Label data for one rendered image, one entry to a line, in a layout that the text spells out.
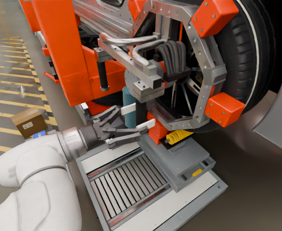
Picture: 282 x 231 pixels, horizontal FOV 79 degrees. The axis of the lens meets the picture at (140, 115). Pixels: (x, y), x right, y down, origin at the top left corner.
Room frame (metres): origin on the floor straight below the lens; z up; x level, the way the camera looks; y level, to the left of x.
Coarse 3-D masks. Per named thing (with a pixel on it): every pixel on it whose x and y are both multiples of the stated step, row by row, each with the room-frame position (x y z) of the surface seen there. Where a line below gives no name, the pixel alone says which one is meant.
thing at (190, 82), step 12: (180, 24) 1.01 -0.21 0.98; (180, 36) 0.76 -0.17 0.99; (192, 48) 0.69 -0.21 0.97; (192, 60) 0.72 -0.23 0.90; (192, 72) 0.69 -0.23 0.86; (180, 84) 0.72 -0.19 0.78; (192, 84) 0.66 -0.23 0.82; (168, 96) 0.84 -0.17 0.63; (180, 96) 0.85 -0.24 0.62; (192, 96) 0.86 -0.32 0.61; (168, 108) 0.74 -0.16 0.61; (180, 108) 0.74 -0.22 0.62; (192, 108) 0.64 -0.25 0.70
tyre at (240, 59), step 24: (192, 0) 0.70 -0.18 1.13; (240, 0) 0.64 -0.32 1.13; (264, 0) 0.70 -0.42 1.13; (240, 24) 0.56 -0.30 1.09; (264, 24) 0.61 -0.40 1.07; (240, 48) 0.52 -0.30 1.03; (264, 48) 0.56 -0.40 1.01; (240, 72) 0.49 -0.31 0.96; (264, 72) 0.54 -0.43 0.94; (240, 96) 0.47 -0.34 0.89
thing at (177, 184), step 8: (144, 144) 0.86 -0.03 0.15; (144, 152) 0.82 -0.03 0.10; (152, 152) 0.78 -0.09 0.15; (152, 160) 0.73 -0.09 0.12; (160, 160) 0.71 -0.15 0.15; (208, 160) 0.71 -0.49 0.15; (160, 168) 0.64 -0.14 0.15; (192, 168) 0.65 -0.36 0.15; (200, 168) 0.65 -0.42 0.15; (208, 168) 0.65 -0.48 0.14; (168, 176) 0.57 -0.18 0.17; (184, 176) 0.56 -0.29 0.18; (192, 176) 0.58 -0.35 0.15; (176, 184) 0.53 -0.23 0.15; (184, 184) 0.53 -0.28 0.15; (176, 192) 0.50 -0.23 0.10
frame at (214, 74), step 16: (160, 0) 0.78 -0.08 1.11; (144, 16) 0.80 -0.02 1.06; (176, 16) 0.64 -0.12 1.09; (192, 16) 0.58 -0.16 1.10; (144, 32) 0.90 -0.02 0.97; (192, 32) 0.57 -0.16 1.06; (208, 48) 0.56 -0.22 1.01; (208, 64) 0.50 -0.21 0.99; (224, 64) 0.51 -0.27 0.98; (208, 80) 0.48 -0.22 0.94; (224, 80) 0.49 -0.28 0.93; (208, 96) 0.47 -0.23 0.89; (160, 112) 0.73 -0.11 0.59; (176, 128) 0.56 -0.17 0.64; (192, 128) 0.49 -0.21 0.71
